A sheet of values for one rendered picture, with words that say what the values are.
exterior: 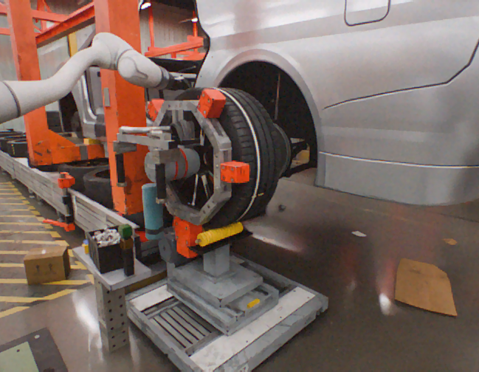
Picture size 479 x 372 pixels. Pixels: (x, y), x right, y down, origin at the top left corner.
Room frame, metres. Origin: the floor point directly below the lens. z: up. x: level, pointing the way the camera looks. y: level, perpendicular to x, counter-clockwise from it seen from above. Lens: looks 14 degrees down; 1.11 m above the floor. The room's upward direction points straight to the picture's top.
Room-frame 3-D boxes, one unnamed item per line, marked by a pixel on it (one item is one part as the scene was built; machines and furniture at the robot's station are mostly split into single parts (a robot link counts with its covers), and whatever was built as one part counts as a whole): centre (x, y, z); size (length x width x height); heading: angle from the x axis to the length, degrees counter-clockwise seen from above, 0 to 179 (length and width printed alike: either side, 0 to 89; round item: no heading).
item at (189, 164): (1.39, 0.28, 0.85); 0.21 x 0.14 x 0.14; 134
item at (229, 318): (1.53, 0.08, 0.13); 0.50 x 0.36 x 0.10; 44
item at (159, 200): (1.15, 0.28, 0.83); 0.04 x 0.04 x 0.16
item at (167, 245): (1.80, 0.25, 0.26); 0.42 x 0.18 x 0.35; 134
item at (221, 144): (1.44, 0.23, 0.85); 0.54 x 0.07 x 0.54; 44
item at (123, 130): (1.43, 0.39, 1.03); 0.19 x 0.18 x 0.11; 134
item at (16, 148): (5.33, 3.42, 0.39); 0.66 x 0.66 x 0.24
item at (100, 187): (2.82, 1.02, 0.39); 0.66 x 0.66 x 0.24
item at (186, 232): (1.47, 0.20, 0.48); 0.16 x 0.12 x 0.17; 134
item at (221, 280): (1.56, 0.11, 0.32); 0.40 x 0.30 x 0.28; 44
